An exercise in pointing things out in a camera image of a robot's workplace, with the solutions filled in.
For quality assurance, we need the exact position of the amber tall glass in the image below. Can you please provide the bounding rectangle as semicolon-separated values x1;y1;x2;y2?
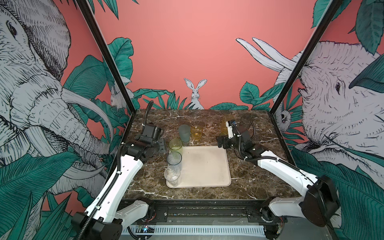
221;114;234;136

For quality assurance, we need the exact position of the light green ribbed glass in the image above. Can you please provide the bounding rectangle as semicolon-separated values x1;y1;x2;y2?
169;138;183;155

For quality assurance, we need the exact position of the beige square tray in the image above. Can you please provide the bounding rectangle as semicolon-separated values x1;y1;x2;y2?
167;146;232;189

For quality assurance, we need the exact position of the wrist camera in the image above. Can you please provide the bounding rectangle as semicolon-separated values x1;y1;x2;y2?
226;120;236;139
140;124;162;144

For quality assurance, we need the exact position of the left black frame post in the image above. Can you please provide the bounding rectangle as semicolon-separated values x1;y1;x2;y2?
76;0;136;115

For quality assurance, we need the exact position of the grey blue glass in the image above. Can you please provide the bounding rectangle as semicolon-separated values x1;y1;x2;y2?
167;152;182;170

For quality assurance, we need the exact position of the black frame post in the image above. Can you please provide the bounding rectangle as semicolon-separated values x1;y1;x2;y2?
76;0;136;115
269;0;343;116

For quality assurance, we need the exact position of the black front rail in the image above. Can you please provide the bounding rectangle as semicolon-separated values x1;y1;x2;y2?
143;199;325;224

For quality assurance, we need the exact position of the right black frame post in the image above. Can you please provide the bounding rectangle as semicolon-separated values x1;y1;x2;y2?
269;0;343;116

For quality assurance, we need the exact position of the clear glass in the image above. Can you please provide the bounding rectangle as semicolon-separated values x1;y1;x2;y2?
164;166;181;187

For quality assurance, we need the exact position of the white slotted cable duct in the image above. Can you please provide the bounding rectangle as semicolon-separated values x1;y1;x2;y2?
130;225;266;237

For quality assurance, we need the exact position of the dark smoked glass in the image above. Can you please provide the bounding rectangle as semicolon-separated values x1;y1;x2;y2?
240;115;253;129

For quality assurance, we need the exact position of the yellow glass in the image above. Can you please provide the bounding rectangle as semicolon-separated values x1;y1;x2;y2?
191;125;203;141

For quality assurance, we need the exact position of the frosted teal glass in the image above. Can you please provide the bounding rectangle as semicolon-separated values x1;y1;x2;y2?
179;125;191;143

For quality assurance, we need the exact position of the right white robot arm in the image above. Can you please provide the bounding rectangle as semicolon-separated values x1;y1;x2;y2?
217;120;340;227

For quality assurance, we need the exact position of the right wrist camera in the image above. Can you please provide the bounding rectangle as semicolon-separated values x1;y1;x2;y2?
226;120;236;139

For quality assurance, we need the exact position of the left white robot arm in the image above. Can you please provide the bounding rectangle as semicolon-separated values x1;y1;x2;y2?
71;124;163;240

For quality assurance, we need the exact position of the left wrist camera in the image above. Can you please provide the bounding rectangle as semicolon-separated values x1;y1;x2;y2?
140;124;162;144

